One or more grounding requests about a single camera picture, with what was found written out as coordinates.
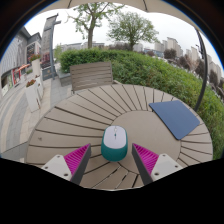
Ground blue square mouse pad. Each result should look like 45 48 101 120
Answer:
148 99 201 141

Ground green hedge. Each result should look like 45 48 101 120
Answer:
59 47 224 160

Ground leafy round tree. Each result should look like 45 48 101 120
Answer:
107 11 160 51

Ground tall white flower planter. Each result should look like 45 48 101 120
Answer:
29 53 43 78

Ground grey shopfront building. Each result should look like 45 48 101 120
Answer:
0 26 43 98

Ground white flower planter box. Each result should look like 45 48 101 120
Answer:
24 79 43 113

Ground white and teal computer mouse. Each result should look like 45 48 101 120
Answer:
100 125 129 163

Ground wooden slatted chair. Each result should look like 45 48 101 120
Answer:
69 61 116 94

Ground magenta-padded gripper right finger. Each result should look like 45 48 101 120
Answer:
131 143 184 186

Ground distant apartment buildings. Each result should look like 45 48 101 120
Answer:
133 36 224 81

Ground beige parasol canopy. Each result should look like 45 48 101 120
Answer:
39 0 201 28

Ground tall grey sign pillar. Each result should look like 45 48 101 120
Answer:
40 13 61 81

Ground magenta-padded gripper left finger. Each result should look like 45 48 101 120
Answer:
41 143 92 186

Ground thin sparse tree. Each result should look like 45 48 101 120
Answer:
68 2 124 50

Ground dark curved parasol pole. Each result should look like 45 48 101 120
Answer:
194 29 209 113

